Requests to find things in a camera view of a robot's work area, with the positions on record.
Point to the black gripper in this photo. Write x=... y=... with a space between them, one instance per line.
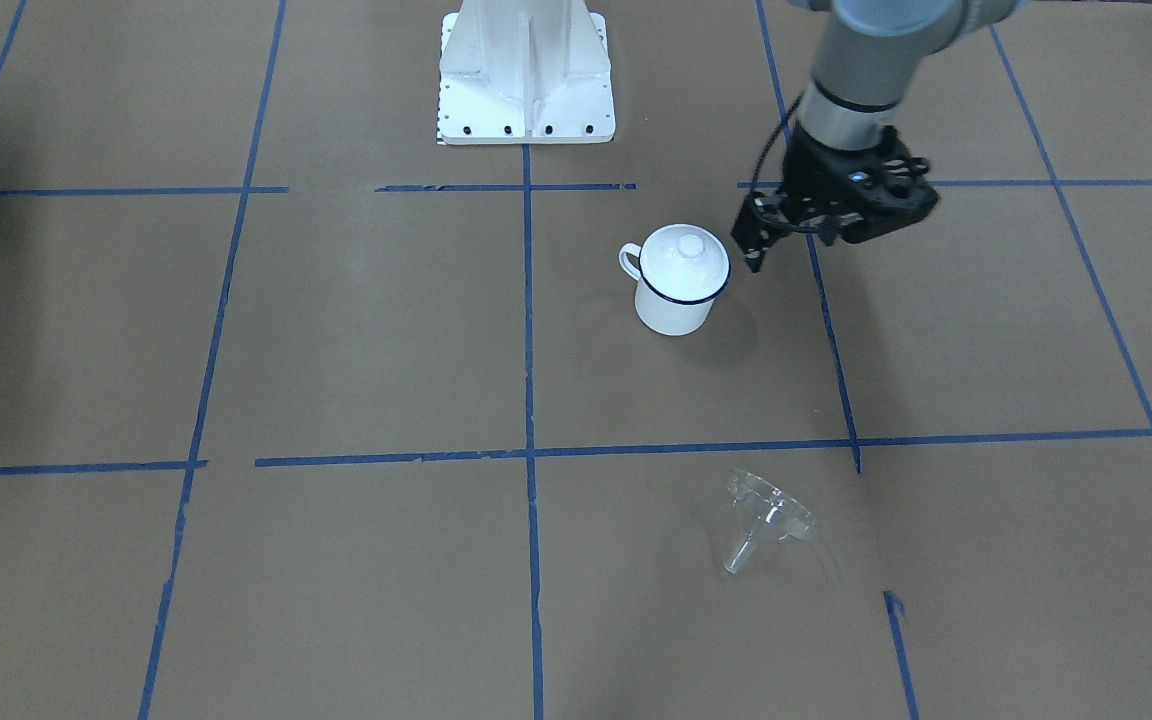
x=808 y=168

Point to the white mug lid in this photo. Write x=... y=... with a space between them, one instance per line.
x=684 y=264

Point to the clear plastic funnel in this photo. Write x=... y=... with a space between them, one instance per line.
x=770 y=515

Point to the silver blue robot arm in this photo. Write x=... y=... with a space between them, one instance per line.
x=865 y=64

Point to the white enamel mug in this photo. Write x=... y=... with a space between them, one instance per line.
x=660 y=315

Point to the white pillar mount base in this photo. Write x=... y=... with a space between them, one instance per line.
x=524 y=72

